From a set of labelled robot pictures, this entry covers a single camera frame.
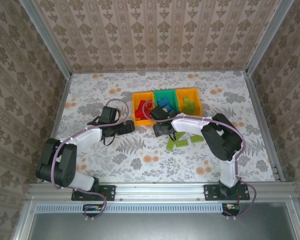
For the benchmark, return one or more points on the long blue lego brick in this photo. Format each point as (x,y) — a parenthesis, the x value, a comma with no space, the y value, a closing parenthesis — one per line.
(164,101)

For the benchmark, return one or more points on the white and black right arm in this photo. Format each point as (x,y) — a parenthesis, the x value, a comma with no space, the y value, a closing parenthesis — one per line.
(190,124)

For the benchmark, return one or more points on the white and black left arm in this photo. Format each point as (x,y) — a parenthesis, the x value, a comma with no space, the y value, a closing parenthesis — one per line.
(87,138)

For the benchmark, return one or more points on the orange plastic bin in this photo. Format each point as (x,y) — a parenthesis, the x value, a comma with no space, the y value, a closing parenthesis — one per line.
(198,100)
(135,121)

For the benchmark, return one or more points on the long green lego brick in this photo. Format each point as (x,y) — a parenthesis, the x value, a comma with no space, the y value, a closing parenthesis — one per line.
(196,139)
(170,145)
(182,143)
(180,135)

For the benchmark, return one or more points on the green plastic bin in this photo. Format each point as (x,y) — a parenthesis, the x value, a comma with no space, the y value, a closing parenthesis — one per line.
(176,100)

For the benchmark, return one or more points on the floral tablecloth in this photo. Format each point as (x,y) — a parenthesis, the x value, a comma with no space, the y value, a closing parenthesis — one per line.
(140,162)

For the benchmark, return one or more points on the small circuit board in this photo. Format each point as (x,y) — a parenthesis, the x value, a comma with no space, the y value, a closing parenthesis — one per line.
(231,207)
(93,208)

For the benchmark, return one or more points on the grey metal sheet panel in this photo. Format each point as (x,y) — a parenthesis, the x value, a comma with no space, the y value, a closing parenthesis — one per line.
(152,227)

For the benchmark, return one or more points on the aluminium mounting rail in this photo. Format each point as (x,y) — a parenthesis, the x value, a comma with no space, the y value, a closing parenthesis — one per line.
(160,191)

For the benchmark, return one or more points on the aluminium table side rail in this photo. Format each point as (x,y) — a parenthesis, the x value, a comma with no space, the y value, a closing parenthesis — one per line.
(58,115)
(263,115)

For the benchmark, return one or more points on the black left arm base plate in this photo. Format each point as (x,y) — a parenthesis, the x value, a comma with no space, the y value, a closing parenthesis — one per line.
(110,192)

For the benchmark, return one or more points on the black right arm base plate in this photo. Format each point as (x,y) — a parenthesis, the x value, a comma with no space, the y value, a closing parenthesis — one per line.
(211,192)

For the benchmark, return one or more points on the aluminium frame post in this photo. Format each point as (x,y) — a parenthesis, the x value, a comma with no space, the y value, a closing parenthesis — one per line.
(267,35)
(45,37)

